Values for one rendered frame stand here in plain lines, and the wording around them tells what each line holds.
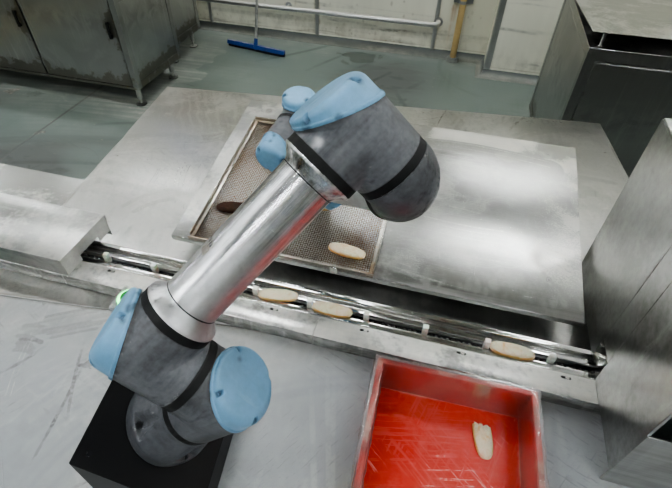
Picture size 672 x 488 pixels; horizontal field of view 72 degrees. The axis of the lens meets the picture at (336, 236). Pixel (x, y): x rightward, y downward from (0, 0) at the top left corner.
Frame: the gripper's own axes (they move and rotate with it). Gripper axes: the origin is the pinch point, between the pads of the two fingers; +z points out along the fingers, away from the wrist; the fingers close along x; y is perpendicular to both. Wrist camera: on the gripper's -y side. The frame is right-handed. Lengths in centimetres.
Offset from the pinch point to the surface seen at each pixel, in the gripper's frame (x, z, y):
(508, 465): 60, 2, -47
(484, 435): 55, 2, -42
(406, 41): -321, 144, -20
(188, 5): -297, 106, 171
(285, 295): 28.4, 2.7, 3.7
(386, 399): 50, 3, -23
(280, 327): 37.7, 0.9, 2.7
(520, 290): 20, 2, -53
